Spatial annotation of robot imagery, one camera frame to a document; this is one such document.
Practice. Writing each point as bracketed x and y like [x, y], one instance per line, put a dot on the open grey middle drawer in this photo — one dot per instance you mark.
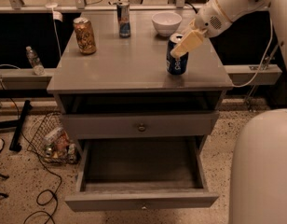
[140, 174]

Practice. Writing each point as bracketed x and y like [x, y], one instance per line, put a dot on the black metal stand leg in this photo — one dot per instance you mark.
[15, 145]

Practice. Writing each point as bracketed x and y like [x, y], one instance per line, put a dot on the wire basket with snacks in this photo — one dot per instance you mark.
[51, 142]

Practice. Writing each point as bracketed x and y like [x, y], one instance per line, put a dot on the slim red bull can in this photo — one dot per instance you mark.
[123, 18]

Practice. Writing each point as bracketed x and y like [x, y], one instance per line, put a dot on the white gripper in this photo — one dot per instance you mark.
[209, 22]

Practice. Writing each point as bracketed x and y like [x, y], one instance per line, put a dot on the grey wooden drawer cabinet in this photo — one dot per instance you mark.
[128, 75]

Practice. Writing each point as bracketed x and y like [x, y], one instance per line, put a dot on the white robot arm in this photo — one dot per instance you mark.
[258, 181]

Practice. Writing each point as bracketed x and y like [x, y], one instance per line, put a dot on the blue pepsi can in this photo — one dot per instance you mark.
[175, 66]

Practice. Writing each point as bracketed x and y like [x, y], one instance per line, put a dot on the closed grey upper drawer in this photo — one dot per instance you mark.
[128, 126]

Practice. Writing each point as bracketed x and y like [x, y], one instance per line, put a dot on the clear plastic water bottle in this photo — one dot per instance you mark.
[35, 61]

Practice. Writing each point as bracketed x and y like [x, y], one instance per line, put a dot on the white ceramic bowl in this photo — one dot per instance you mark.
[166, 23]

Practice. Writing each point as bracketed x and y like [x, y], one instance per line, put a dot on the gold patterned soda can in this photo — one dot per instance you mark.
[84, 35]

